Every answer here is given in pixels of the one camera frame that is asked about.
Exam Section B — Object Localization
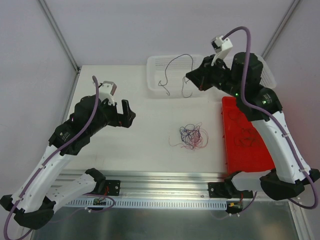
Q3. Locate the pink thin cable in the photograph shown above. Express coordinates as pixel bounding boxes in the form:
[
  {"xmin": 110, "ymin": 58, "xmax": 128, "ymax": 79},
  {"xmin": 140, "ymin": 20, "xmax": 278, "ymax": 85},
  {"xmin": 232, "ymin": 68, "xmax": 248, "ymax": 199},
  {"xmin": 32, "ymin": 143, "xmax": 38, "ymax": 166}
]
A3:
[{"xmin": 169, "ymin": 122, "xmax": 209, "ymax": 151}]

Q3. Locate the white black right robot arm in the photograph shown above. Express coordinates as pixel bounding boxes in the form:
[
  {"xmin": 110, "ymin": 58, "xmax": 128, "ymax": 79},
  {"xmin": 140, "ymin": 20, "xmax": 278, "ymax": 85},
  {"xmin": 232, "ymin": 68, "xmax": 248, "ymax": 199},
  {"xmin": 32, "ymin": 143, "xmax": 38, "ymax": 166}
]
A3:
[{"xmin": 186, "ymin": 52, "xmax": 320, "ymax": 201}]

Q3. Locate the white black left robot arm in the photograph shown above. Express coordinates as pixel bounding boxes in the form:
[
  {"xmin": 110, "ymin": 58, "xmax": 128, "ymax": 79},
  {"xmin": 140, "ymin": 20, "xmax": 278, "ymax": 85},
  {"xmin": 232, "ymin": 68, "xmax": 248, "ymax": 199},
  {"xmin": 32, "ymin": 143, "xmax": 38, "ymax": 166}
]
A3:
[{"xmin": 0, "ymin": 95, "xmax": 136, "ymax": 230}]

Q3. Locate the white perforated basket left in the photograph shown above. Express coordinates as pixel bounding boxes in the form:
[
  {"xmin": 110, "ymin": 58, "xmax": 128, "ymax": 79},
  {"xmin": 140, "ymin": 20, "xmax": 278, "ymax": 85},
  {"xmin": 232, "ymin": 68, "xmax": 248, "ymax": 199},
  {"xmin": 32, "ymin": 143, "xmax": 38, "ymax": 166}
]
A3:
[{"xmin": 146, "ymin": 53, "xmax": 204, "ymax": 99}]

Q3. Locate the white perforated basket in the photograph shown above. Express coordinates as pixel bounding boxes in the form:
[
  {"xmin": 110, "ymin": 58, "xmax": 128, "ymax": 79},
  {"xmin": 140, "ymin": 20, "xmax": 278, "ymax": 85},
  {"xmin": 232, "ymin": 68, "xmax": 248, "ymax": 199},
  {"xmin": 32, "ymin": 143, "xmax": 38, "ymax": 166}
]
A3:
[
  {"xmin": 146, "ymin": 53, "xmax": 204, "ymax": 99},
  {"xmin": 256, "ymin": 54, "xmax": 277, "ymax": 89}
]

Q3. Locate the white perforated basket right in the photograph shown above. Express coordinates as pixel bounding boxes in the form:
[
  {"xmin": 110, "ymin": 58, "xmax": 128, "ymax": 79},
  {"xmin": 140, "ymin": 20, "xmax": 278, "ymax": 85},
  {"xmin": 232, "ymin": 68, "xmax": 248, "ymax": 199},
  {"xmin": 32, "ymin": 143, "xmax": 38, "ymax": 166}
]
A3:
[{"xmin": 256, "ymin": 54, "xmax": 277, "ymax": 89}]

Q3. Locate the red plastic tray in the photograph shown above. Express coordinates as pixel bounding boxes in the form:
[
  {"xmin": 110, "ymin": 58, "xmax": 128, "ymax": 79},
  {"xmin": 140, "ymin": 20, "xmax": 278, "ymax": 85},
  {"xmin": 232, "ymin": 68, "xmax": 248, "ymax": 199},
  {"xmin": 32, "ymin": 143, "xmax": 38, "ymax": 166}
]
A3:
[{"xmin": 221, "ymin": 96, "xmax": 275, "ymax": 174}]

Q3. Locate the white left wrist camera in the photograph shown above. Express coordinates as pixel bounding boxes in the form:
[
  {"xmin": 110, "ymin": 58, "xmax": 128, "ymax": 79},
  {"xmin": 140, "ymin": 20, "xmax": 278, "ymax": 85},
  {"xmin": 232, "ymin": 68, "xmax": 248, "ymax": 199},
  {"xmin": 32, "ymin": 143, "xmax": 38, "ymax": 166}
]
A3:
[{"xmin": 98, "ymin": 81, "xmax": 117, "ymax": 106}]

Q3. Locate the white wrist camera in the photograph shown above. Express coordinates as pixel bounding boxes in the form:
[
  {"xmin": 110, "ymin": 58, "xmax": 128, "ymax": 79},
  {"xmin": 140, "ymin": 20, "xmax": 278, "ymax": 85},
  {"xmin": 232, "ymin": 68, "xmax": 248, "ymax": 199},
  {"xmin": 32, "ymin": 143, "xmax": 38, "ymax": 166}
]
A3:
[
  {"xmin": 211, "ymin": 35, "xmax": 233, "ymax": 66},
  {"xmin": 98, "ymin": 81, "xmax": 117, "ymax": 106}
]

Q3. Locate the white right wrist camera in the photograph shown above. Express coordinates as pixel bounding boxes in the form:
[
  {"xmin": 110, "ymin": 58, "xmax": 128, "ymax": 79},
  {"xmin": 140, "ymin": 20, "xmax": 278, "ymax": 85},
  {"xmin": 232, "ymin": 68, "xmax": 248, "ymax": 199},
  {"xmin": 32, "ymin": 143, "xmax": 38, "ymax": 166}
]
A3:
[{"xmin": 211, "ymin": 35, "xmax": 233, "ymax": 66}]

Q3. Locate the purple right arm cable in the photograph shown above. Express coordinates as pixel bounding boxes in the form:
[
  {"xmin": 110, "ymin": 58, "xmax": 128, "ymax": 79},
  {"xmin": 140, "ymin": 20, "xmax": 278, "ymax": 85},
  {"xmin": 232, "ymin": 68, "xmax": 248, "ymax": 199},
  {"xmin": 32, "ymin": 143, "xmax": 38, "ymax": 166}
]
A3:
[{"xmin": 223, "ymin": 26, "xmax": 320, "ymax": 210}]

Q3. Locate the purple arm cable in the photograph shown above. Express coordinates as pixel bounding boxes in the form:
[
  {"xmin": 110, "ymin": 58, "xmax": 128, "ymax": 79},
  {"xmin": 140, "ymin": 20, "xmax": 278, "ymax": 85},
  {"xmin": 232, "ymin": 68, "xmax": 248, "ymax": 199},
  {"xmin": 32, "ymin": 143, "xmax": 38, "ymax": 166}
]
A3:
[
  {"xmin": 223, "ymin": 26, "xmax": 320, "ymax": 210},
  {"xmin": 3, "ymin": 75, "xmax": 101, "ymax": 240}
]

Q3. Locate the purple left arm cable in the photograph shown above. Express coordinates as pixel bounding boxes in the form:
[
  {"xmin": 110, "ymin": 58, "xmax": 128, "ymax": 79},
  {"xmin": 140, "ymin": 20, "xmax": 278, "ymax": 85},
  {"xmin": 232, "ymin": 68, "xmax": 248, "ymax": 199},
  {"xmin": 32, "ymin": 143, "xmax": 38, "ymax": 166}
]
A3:
[{"xmin": 3, "ymin": 75, "xmax": 101, "ymax": 240}]

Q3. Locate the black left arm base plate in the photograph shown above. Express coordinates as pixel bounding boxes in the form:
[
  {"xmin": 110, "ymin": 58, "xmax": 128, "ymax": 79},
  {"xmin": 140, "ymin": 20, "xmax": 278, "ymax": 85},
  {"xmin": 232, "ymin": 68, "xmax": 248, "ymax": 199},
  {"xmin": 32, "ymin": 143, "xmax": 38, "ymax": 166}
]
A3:
[{"xmin": 99, "ymin": 180, "xmax": 121, "ymax": 196}]

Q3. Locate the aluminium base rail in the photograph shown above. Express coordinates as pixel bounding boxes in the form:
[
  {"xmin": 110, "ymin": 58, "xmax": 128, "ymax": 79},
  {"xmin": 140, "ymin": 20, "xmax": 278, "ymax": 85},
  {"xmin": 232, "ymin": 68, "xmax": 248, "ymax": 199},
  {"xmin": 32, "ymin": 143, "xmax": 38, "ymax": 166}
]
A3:
[{"xmin": 31, "ymin": 171, "xmax": 298, "ymax": 198}]

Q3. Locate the white slotted cable duct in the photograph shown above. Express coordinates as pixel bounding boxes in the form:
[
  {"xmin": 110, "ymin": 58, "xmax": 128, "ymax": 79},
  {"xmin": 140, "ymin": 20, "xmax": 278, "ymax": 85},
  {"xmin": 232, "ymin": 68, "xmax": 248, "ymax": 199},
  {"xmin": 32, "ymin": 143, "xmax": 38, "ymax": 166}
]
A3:
[{"xmin": 66, "ymin": 197, "xmax": 227, "ymax": 211}]

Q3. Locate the aluminium frame post right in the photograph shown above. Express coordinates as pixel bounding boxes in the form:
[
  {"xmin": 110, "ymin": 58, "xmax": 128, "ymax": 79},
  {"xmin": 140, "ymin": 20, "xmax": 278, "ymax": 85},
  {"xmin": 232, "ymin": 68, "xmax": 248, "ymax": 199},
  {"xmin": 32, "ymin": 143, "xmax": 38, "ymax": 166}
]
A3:
[{"xmin": 261, "ymin": 0, "xmax": 303, "ymax": 59}]

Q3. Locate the aluminium frame post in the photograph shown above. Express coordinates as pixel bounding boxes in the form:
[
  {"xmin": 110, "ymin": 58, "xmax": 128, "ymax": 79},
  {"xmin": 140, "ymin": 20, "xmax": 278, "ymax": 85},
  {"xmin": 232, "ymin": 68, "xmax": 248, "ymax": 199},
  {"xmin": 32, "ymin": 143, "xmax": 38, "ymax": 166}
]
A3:
[
  {"xmin": 261, "ymin": 0, "xmax": 303, "ymax": 59},
  {"xmin": 37, "ymin": 0, "xmax": 80, "ymax": 73}
]

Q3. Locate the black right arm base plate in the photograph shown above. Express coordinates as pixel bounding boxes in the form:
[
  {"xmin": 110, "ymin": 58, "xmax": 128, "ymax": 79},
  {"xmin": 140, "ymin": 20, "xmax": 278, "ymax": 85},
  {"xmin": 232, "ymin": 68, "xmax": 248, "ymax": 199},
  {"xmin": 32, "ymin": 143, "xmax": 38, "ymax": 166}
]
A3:
[{"xmin": 207, "ymin": 182, "xmax": 254, "ymax": 199}]

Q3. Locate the aluminium frame post left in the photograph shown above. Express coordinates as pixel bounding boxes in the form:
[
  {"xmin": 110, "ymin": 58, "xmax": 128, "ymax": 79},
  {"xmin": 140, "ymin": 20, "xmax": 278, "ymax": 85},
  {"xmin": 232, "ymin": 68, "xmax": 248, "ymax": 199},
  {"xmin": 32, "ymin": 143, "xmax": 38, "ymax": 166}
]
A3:
[{"xmin": 37, "ymin": 0, "xmax": 80, "ymax": 73}]

